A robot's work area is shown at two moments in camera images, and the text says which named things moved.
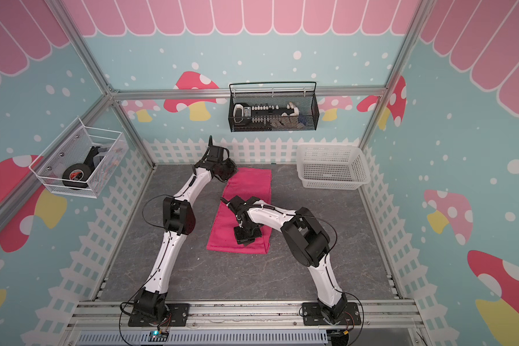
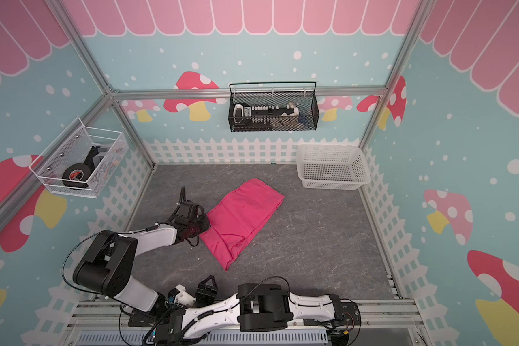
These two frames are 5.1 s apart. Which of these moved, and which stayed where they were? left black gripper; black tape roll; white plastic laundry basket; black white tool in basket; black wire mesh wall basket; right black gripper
Moved: left black gripper; right black gripper
Stayed: black tape roll; white plastic laundry basket; black white tool in basket; black wire mesh wall basket
